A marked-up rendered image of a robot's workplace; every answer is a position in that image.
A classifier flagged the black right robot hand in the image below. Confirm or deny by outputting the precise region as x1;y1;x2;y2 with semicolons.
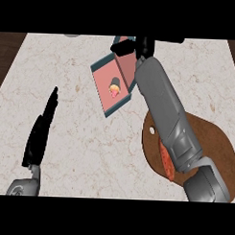
109;35;185;62

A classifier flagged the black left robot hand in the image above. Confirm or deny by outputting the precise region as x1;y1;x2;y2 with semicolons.
21;84;60;169

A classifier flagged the open cardboard box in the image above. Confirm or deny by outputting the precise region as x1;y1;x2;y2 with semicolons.
87;34;149;121

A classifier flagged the cupcake with pink yellow frosting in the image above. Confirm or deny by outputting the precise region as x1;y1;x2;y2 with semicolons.
107;76;123;100

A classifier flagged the brown wooden cutting board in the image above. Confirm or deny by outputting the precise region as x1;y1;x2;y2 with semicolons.
139;108;235;194

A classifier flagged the orange red food piece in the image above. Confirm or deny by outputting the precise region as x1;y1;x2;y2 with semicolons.
156;139;177;183

